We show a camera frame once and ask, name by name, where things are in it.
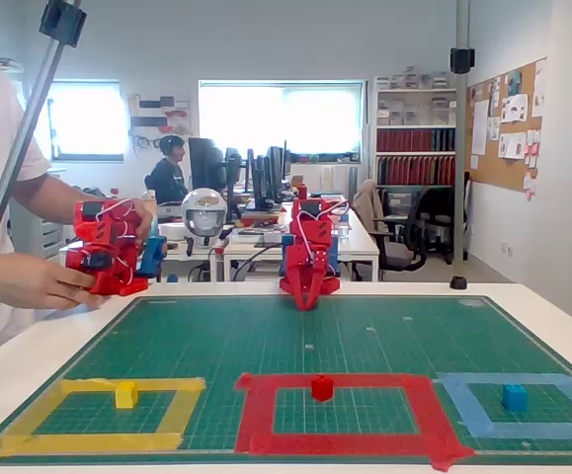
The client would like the white wrist servo cable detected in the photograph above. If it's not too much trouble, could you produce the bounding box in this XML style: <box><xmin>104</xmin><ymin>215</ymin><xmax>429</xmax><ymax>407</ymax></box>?
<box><xmin>297</xmin><ymin>199</ymin><xmax>350</xmax><ymax>221</ymax></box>

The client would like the red tape square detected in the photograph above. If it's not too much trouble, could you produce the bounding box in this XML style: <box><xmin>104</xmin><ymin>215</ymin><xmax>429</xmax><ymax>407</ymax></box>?
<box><xmin>233</xmin><ymin>372</ymin><xmax>477</xmax><ymax>473</ymax></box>

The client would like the black pole clamp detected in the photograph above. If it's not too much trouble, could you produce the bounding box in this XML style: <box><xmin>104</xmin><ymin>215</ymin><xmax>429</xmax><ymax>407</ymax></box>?
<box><xmin>449</xmin><ymin>46</ymin><xmax>476</xmax><ymax>75</ymax></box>
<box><xmin>39</xmin><ymin>0</ymin><xmax>88</xmax><ymax>49</ymax></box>

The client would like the yellow cube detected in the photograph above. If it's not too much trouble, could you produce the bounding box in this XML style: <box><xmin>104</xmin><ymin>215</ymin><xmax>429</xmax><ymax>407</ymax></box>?
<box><xmin>114</xmin><ymin>380</ymin><xmax>139</xmax><ymax>410</ymax></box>

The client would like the upright grey pole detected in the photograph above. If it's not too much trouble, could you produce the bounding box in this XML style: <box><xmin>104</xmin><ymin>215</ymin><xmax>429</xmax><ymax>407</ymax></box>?
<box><xmin>453</xmin><ymin>0</ymin><xmax>472</xmax><ymax>263</ymax></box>

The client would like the person's left hand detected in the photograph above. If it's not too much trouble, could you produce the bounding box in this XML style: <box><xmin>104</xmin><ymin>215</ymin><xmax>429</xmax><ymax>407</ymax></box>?
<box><xmin>127</xmin><ymin>198</ymin><xmax>155</xmax><ymax>247</ymax></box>

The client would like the cork notice board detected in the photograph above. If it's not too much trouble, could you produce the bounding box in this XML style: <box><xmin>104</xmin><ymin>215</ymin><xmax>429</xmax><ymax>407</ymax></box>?
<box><xmin>464</xmin><ymin>55</ymin><xmax>549</xmax><ymax>195</ymax></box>

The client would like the white bookcase with binders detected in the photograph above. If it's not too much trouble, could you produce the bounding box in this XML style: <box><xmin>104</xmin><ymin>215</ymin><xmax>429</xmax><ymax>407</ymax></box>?
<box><xmin>371</xmin><ymin>74</ymin><xmax>459</xmax><ymax>192</ymax></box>

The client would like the small bright window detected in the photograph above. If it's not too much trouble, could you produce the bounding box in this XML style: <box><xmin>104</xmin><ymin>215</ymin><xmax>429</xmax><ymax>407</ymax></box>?
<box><xmin>47</xmin><ymin>80</ymin><xmax>126</xmax><ymax>163</ymax></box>

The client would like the green cutting mat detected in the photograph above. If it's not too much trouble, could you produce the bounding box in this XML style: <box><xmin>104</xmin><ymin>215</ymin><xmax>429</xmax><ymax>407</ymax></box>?
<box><xmin>0</xmin><ymin>294</ymin><xmax>572</xmax><ymax>466</ymax></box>

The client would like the white tool pegboard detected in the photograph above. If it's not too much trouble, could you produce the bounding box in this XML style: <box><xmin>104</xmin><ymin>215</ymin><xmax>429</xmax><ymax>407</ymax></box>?
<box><xmin>126</xmin><ymin>92</ymin><xmax>194</xmax><ymax>157</ymax></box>

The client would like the red cube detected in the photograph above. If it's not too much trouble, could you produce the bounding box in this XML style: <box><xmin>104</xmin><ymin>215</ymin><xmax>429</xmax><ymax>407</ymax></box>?
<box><xmin>310</xmin><ymin>375</ymin><xmax>335</xmax><ymax>402</ymax></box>

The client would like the seated person dark sweater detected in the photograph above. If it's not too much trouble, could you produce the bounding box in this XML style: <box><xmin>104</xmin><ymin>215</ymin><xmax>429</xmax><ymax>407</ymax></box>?
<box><xmin>144</xmin><ymin>135</ymin><xmax>191</xmax><ymax>206</ymax></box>

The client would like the person's left forearm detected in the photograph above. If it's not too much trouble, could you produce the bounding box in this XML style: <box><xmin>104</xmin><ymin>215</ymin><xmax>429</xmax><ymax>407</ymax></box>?
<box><xmin>11</xmin><ymin>169</ymin><xmax>84</xmax><ymax>226</ymax></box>

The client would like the person's right hand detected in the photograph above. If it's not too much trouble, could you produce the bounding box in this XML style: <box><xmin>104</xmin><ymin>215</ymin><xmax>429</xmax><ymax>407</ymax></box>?
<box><xmin>38</xmin><ymin>265</ymin><xmax>112</xmax><ymax>311</ymax></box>

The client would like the person's right forearm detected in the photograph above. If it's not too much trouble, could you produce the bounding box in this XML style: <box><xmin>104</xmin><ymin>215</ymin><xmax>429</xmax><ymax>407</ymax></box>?
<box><xmin>0</xmin><ymin>253</ymin><xmax>42</xmax><ymax>303</ymax></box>

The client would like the white helmet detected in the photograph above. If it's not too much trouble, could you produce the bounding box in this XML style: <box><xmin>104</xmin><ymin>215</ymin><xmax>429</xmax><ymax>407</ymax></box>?
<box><xmin>181</xmin><ymin>188</ymin><xmax>228</xmax><ymax>248</ymax></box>

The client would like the white drawer cabinet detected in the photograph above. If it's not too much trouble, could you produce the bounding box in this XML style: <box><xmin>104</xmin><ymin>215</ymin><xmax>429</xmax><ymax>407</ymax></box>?
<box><xmin>8</xmin><ymin>197</ymin><xmax>67</xmax><ymax>271</ymax></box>

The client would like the beige jacket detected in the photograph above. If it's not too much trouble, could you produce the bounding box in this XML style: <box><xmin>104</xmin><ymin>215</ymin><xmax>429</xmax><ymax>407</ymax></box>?
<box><xmin>353</xmin><ymin>179</ymin><xmax>390</xmax><ymax>234</ymax></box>

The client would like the colourful drink bottle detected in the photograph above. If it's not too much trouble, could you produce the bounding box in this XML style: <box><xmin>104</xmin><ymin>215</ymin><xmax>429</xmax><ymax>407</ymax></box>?
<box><xmin>140</xmin><ymin>190</ymin><xmax>161</xmax><ymax>243</ymax></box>

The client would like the black computer monitor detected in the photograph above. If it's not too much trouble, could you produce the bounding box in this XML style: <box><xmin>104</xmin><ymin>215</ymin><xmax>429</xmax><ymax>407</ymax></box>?
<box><xmin>188</xmin><ymin>137</ymin><xmax>227</xmax><ymax>192</ymax></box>
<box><xmin>224</xmin><ymin>147</ymin><xmax>243</xmax><ymax>218</ymax></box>
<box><xmin>245</xmin><ymin>147</ymin><xmax>275</xmax><ymax>211</ymax></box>
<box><xmin>265</xmin><ymin>140</ymin><xmax>289</xmax><ymax>203</ymax></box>

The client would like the red leader arm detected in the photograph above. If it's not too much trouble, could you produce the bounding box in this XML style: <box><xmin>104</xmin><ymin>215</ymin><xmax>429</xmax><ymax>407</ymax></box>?
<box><xmin>64</xmin><ymin>198</ymin><xmax>149</xmax><ymax>297</ymax></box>

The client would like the white gripper servo cable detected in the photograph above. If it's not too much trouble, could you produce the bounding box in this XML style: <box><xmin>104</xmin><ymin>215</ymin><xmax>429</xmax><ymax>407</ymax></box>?
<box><xmin>299</xmin><ymin>229</ymin><xmax>316</xmax><ymax>264</ymax></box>

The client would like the blue cube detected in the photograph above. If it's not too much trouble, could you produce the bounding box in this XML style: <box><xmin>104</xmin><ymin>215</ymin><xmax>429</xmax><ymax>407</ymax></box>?
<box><xmin>501</xmin><ymin>383</ymin><xmax>529</xmax><ymax>412</ymax></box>

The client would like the yellow tape square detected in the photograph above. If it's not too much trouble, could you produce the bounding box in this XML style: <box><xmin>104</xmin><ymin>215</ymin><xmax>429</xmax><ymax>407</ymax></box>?
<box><xmin>0</xmin><ymin>377</ymin><xmax>206</xmax><ymax>460</ymax></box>

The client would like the wide bright window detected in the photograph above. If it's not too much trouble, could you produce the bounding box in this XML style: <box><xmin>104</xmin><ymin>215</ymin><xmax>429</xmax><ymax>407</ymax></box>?
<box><xmin>198</xmin><ymin>78</ymin><xmax>367</xmax><ymax>160</ymax></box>

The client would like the white wall shelf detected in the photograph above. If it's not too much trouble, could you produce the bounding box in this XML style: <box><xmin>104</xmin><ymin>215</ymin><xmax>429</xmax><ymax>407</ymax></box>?
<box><xmin>0</xmin><ymin>42</ymin><xmax>25</xmax><ymax>75</ymax></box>

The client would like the black office chair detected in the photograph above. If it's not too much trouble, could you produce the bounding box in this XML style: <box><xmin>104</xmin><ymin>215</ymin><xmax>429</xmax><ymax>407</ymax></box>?
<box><xmin>371</xmin><ymin>190</ymin><xmax>433</xmax><ymax>283</ymax></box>
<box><xmin>413</xmin><ymin>171</ymin><xmax>472</xmax><ymax>266</ymax></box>

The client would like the blue tape square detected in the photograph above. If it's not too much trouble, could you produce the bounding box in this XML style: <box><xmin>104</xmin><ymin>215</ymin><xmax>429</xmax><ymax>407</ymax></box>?
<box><xmin>433</xmin><ymin>372</ymin><xmax>572</xmax><ymax>440</ymax></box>

